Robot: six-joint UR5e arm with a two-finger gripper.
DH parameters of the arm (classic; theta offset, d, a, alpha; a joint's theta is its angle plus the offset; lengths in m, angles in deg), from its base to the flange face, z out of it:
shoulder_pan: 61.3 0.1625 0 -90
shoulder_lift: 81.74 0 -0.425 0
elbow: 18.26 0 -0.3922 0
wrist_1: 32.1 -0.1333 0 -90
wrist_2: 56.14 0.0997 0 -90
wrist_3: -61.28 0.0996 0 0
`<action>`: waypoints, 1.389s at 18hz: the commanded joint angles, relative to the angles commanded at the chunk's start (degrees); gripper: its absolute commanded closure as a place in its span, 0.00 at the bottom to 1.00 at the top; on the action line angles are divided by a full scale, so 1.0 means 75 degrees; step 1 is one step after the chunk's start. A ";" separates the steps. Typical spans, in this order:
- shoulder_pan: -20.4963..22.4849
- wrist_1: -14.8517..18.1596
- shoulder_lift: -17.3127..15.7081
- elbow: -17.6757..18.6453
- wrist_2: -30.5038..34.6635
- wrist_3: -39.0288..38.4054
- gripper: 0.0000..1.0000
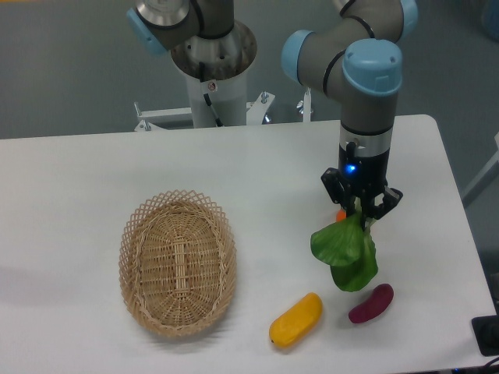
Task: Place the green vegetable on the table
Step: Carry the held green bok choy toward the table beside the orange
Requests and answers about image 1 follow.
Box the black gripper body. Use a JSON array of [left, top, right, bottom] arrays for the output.
[[337, 146, 390, 204]]

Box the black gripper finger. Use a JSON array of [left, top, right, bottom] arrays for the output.
[[321, 168, 359, 215], [363, 186, 403, 231]]

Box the green leafy vegetable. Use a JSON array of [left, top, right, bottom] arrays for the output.
[[310, 199, 378, 292]]

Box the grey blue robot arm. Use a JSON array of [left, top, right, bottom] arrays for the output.
[[126, 1, 418, 228]]

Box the orange carrot toy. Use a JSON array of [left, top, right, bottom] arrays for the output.
[[336, 210, 347, 222]]

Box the purple sweet potato toy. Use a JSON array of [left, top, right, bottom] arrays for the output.
[[348, 284, 395, 324]]

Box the yellow mango toy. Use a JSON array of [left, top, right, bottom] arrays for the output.
[[269, 292, 323, 348]]

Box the black device at table edge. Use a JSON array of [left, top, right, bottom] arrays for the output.
[[472, 315, 498, 357]]

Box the oval wicker basket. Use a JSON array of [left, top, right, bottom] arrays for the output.
[[119, 190, 237, 338]]

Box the white table leg frame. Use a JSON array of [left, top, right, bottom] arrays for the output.
[[461, 134, 498, 207]]

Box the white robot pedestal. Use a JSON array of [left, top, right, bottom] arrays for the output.
[[134, 21, 275, 131]]

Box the black cable on pedestal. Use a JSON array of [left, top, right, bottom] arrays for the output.
[[198, 62, 225, 128]]

